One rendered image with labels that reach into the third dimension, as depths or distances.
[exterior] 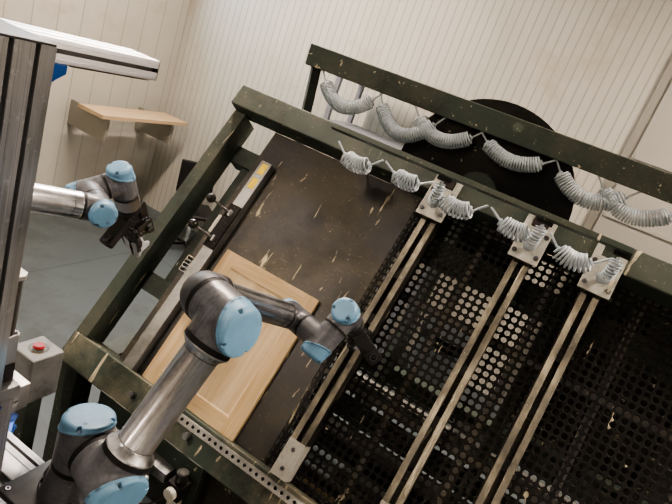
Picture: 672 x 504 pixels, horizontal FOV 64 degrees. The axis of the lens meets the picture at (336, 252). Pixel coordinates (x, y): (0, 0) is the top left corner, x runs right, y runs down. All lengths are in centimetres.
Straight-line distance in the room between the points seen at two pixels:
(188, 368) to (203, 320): 11
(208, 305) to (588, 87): 383
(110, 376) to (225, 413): 47
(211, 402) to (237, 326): 90
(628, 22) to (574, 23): 36
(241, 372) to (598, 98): 346
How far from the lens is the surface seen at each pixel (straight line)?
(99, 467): 128
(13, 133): 106
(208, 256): 213
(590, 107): 456
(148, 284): 230
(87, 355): 225
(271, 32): 551
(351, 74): 262
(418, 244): 191
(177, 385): 119
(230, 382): 199
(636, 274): 192
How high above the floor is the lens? 216
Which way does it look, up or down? 18 degrees down
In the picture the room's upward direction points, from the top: 20 degrees clockwise
